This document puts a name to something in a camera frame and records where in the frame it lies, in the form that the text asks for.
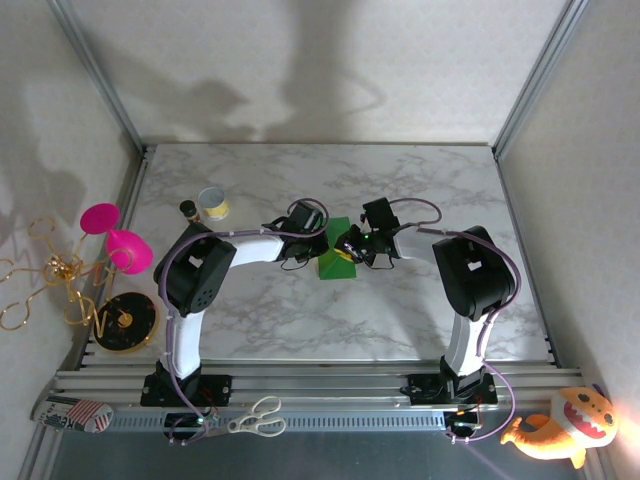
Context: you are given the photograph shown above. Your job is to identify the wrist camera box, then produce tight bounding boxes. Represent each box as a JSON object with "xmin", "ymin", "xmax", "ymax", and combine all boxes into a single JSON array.
[
  {"xmin": 287, "ymin": 198, "xmax": 326, "ymax": 235},
  {"xmin": 360, "ymin": 196, "xmax": 402, "ymax": 232}
]

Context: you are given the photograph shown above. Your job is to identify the green square paper sheet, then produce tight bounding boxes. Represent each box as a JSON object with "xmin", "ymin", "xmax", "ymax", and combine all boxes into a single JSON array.
[{"xmin": 317, "ymin": 217, "xmax": 359, "ymax": 281}]

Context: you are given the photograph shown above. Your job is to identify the flag-print fabric pouch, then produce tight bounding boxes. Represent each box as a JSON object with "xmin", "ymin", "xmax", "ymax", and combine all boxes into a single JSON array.
[{"xmin": 30, "ymin": 394, "xmax": 115, "ymax": 434}]

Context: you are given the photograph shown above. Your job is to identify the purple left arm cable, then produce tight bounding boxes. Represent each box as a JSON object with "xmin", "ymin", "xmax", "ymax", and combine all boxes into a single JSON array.
[{"xmin": 158, "ymin": 197, "xmax": 329, "ymax": 446}]

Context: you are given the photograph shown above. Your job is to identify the aluminium frame post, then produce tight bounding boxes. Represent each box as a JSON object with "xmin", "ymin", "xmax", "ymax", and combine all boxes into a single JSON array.
[
  {"xmin": 47, "ymin": 0, "xmax": 149, "ymax": 156},
  {"xmin": 492, "ymin": 0, "xmax": 586, "ymax": 159}
]

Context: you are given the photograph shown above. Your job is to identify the yellow-labelled tin can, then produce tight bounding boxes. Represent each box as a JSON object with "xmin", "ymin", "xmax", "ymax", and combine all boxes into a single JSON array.
[{"xmin": 198, "ymin": 186, "xmax": 231, "ymax": 222}]

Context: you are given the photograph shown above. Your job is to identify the orange shark plush toy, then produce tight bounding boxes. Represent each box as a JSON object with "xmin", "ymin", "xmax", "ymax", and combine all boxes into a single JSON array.
[{"xmin": 500, "ymin": 383, "xmax": 619, "ymax": 470}]

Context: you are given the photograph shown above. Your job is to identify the white-handled scissors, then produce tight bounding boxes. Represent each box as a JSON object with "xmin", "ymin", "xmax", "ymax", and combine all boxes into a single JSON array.
[{"xmin": 227, "ymin": 396, "xmax": 288, "ymax": 440}]

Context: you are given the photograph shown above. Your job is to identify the grey slotted cable duct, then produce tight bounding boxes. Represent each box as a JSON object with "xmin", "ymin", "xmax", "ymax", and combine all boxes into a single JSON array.
[{"xmin": 104, "ymin": 410, "xmax": 449, "ymax": 434}]

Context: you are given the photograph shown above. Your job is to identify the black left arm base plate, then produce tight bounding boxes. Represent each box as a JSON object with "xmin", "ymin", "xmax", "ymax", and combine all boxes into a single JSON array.
[{"xmin": 140, "ymin": 374, "xmax": 234, "ymax": 407}]

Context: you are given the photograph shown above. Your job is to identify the black gold-rimmed round base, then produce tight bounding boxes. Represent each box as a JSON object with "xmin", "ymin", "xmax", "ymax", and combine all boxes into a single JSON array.
[{"xmin": 93, "ymin": 292, "xmax": 161, "ymax": 354}]

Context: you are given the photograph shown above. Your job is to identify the gold wire ornament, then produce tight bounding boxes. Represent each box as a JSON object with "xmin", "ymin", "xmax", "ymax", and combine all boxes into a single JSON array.
[{"xmin": 0, "ymin": 216, "xmax": 136, "ymax": 339}]

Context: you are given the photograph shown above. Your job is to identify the pink plastic goblet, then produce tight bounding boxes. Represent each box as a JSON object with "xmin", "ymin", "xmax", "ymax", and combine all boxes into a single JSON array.
[{"xmin": 80, "ymin": 202, "xmax": 155, "ymax": 275}]

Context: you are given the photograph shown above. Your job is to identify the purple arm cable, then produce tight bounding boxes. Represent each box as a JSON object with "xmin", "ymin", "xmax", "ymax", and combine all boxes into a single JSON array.
[
  {"xmin": 389, "ymin": 198, "xmax": 524, "ymax": 446},
  {"xmin": 158, "ymin": 197, "xmax": 329, "ymax": 446}
]

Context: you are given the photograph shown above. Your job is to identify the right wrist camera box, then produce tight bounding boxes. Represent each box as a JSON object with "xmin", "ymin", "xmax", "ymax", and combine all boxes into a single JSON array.
[{"xmin": 360, "ymin": 196, "xmax": 402, "ymax": 232}]

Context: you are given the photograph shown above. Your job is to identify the small black-capped spice bottle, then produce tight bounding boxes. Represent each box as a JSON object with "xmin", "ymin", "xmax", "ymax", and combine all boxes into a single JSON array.
[{"xmin": 179, "ymin": 199, "xmax": 204, "ymax": 224}]

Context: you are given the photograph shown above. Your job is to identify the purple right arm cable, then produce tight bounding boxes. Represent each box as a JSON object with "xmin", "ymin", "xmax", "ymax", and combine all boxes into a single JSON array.
[{"xmin": 389, "ymin": 198, "xmax": 524, "ymax": 446}]

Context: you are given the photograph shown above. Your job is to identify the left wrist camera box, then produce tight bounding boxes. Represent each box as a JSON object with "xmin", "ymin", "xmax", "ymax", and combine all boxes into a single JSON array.
[{"xmin": 287, "ymin": 198, "xmax": 326, "ymax": 235}]

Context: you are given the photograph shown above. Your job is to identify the aluminium side rail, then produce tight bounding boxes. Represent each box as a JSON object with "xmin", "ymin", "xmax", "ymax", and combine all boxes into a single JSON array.
[
  {"xmin": 74, "ymin": 147, "xmax": 154, "ymax": 371},
  {"xmin": 492, "ymin": 149, "xmax": 559, "ymax": 366}
]

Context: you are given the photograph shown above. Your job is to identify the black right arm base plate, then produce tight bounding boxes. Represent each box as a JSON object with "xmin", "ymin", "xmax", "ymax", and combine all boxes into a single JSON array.
[{"xmin": 407, "ymin": 372, "xmax": 500, "ymax": 405}]

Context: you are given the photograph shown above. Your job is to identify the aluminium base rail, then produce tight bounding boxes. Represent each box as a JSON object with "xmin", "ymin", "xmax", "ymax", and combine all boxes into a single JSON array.
[{"xmin": 47, "ymin": 367, "xmax": 586, "ymax": 416}]

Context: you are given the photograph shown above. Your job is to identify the black controller board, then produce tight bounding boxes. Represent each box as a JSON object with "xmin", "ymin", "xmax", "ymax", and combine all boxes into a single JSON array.
[
  {"xmin": 163, "ymin": 412, "xmax": 221, "ymax": 444},
  {"xmin": 443, "ymin": 408, "xmax": 485, "ymax": 437}
]

